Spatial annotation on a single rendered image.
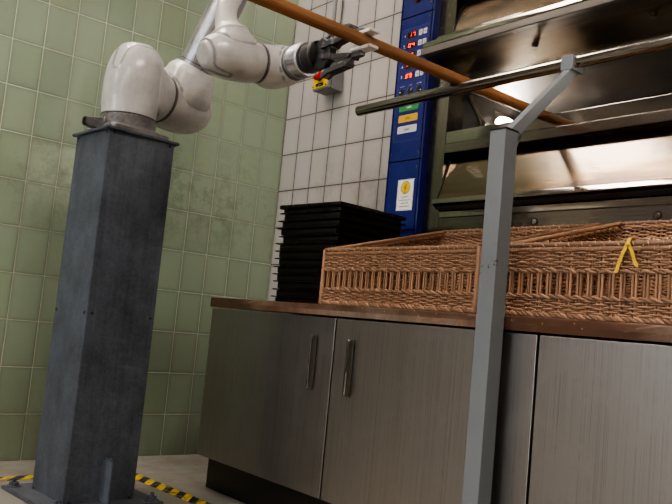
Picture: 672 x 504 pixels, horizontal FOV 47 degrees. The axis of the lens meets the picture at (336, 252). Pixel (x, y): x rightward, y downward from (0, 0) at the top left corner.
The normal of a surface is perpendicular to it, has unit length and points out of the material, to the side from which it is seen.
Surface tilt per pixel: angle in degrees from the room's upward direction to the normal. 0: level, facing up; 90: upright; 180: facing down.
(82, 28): 90
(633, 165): 70
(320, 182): 90
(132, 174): 90
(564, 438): 90
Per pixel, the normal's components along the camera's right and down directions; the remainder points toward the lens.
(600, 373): -0.76, -0.14
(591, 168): -0.68, -0.47
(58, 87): 0.64, -0.01
